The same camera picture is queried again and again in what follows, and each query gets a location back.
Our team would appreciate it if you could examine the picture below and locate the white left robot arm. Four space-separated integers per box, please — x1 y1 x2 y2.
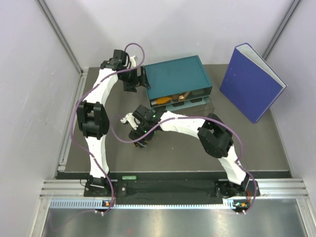
77 49 150 197

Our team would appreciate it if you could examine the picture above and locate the green mascara tube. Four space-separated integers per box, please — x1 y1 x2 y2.
122 175 137 180

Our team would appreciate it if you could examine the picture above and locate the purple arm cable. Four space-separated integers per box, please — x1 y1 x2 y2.
111 115 257 215
69 42 145 215

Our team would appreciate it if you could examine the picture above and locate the teal drawer organizer box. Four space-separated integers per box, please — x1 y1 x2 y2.
145 55 213 109

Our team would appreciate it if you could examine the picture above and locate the grey slotted cable duct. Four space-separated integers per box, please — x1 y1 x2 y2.
49 199 236 210

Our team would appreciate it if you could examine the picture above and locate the orange cosmetic tube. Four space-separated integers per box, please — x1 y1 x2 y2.
151 96 172 105

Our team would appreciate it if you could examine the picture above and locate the black gold eyeshadow palette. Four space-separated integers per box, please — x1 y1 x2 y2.
134 141 148 148

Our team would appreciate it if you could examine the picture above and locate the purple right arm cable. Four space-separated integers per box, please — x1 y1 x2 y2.
111 115 257 215

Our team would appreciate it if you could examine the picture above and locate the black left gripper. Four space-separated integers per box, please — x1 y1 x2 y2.
118 66 149 93

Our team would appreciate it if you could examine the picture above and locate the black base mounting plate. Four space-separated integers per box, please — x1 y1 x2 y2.
95 171 260 204

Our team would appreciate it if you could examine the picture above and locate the blue ring binder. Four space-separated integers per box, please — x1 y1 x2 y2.
220 43 287 123

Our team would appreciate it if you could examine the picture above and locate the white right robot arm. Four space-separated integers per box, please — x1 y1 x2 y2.
120 105 250 196

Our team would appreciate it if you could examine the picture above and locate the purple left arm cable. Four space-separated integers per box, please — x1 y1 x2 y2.
69 42 145 215

